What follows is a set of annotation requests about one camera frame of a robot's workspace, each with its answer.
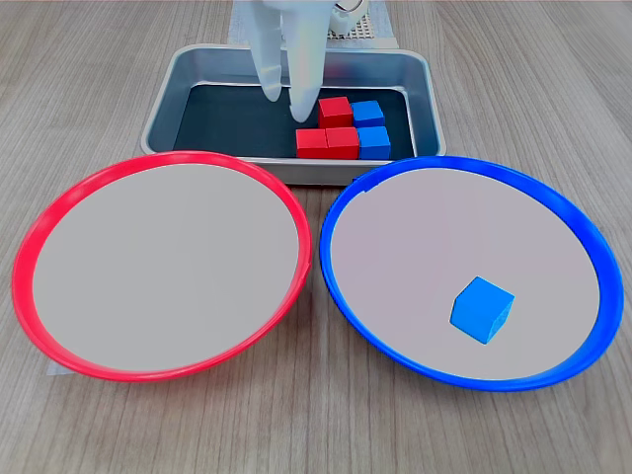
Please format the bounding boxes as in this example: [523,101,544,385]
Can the steel tray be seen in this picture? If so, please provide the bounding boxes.
[140,42,447,187]

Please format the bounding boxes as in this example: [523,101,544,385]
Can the black mat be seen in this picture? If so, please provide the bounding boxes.
[173,83,415,162]

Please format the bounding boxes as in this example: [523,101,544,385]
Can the blue cube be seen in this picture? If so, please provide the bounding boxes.
[350,100,386,129]
[356,125,392,161]
[449,276,516,346]

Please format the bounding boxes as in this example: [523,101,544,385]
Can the red cube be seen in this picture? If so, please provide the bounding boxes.
[317,96,355,130]
[295,128,329,160]
[325,126,360,161]

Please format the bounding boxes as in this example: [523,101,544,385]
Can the white plate with red rim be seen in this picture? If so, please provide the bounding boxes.
[12,150,313,384]

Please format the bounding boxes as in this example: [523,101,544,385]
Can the white plate with blue rim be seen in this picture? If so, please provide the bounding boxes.
[319,155,625,392]

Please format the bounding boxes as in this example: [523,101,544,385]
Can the pale perforated plate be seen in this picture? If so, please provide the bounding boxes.
[325,12,375,41]

